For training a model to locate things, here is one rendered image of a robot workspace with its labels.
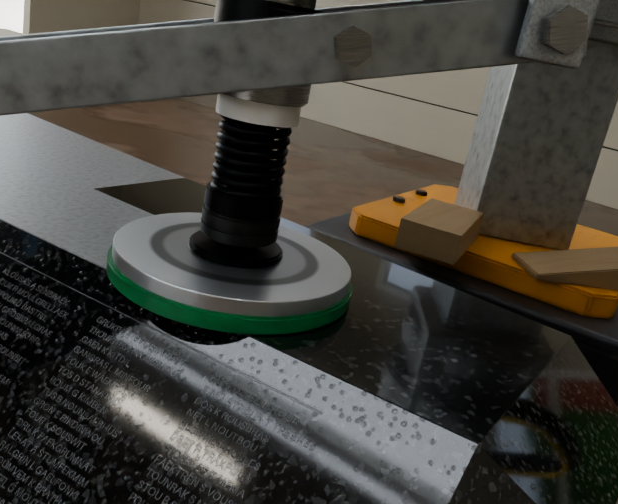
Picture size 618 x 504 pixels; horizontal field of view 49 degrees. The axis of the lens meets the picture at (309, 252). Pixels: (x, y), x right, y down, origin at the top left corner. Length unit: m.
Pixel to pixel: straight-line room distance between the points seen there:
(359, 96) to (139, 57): 7.05
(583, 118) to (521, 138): 0.11
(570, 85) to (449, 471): 0.92
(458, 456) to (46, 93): 0.38
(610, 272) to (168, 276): 0.81
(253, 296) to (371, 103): 6.97
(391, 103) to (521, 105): 6.11
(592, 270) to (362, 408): 0.74
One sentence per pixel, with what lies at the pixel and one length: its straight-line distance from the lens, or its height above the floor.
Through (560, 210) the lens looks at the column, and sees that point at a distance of 1.32.
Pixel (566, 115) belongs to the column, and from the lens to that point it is 1.29.
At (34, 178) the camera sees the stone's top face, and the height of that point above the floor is 0.87.
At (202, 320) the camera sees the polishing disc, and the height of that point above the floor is 0.87.
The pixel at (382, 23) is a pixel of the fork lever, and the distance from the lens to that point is 0.53.
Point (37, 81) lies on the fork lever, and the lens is 0.53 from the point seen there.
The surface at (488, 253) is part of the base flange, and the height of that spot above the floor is 0.78.
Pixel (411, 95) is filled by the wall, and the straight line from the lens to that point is 7.24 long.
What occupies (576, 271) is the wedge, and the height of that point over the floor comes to 0.80.
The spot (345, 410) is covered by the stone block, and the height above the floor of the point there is 0.85.
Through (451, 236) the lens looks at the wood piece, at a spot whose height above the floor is 0.82.
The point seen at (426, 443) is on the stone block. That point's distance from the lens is 0.47.
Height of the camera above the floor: 1.10
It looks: 19 degrees down
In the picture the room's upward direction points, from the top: 11 degrees clockwise
